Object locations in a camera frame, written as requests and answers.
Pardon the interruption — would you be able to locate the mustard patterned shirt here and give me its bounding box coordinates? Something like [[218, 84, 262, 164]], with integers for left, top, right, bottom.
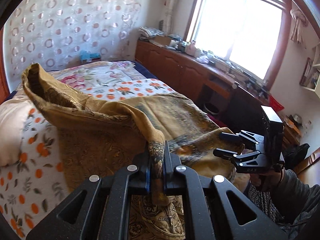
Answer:
[[22, 64, 249, 239]]

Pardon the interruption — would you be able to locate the right hand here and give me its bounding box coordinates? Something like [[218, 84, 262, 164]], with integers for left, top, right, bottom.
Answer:
[[250, 170, 285, 192]]

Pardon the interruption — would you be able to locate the wooden side cabinet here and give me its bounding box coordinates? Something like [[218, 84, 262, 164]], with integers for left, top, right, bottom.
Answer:
[[135, 40, 269, 119]]

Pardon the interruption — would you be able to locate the navy blue blanket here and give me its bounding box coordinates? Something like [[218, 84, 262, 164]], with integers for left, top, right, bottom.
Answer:
[[132, 61, 157, 79]]

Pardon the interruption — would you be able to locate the orange print bedsheet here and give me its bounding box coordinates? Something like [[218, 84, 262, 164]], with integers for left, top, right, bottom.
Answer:
[[0, 77, 176, 239]]

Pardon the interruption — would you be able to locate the floral quilt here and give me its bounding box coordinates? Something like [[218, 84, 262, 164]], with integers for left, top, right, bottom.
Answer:
[[48, 61, 146, 90]]

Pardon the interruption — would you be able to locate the window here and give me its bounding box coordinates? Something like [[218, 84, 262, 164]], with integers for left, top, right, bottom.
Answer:
[[184, 0, 292, 90]]

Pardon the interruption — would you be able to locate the blue item on box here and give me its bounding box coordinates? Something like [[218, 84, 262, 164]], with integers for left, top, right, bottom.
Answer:
[[80, 50, 101, 63]]

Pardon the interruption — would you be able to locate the pink pillow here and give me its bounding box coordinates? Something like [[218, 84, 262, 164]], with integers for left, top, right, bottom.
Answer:
[[0, 95, 32, 167]]

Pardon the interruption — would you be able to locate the cardboard box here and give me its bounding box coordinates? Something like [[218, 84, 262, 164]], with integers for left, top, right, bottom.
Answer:
[[151, 35, 171, 47]]

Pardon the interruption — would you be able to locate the folded patterned cloth stack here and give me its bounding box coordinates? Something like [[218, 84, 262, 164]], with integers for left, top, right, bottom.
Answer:
[[138, 27, 165, 40]]

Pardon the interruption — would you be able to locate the white circle pattern curtain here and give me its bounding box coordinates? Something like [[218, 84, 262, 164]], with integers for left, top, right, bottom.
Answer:
[[3, 0, 141, 90]]

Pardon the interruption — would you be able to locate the wall shelf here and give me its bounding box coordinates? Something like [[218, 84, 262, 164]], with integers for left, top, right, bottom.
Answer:
[[299, 43, 319, 98]]

